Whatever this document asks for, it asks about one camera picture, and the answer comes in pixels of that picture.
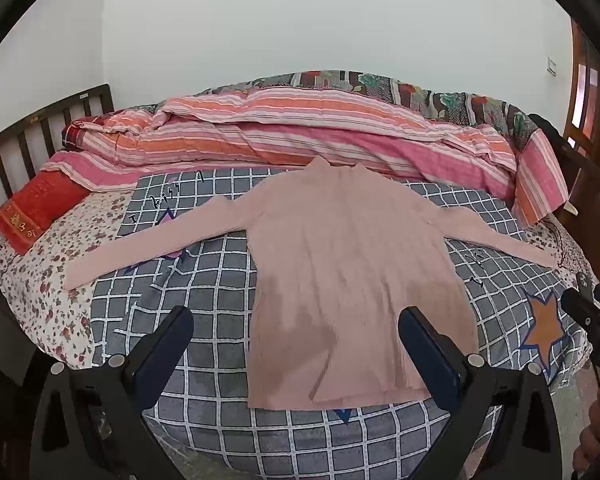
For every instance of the grey checked star blanket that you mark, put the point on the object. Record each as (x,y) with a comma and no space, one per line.
(220,300)

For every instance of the pink ribbed sweater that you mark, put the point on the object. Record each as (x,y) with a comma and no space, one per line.
(340,270)

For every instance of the brown wooden door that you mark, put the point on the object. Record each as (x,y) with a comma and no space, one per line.
(587,85)

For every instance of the red patterned cloth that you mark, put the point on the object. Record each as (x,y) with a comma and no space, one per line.
(80,132)

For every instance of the red embroidered pillow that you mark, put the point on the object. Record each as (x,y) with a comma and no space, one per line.
(40,210)

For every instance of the floral bed sheet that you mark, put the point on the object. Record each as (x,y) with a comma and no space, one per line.
(45,290)

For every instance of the dark wooden headboard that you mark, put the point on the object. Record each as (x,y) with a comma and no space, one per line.
(25,145)

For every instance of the floral patchwork quilt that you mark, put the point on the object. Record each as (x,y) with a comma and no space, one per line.
(410,92)

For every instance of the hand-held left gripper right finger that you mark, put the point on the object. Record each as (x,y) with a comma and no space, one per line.
(427,355)

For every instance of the person's right hand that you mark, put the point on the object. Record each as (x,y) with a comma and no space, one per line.
(597,425)

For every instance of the pink striped quilt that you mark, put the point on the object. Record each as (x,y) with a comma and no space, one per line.
(290,130)

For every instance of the dark wooden footboard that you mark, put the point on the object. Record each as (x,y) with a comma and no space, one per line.
(580,185)

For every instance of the white wall switch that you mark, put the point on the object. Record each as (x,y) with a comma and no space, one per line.
(552,66)

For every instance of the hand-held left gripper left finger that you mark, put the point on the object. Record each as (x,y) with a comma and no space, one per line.
(167,345)

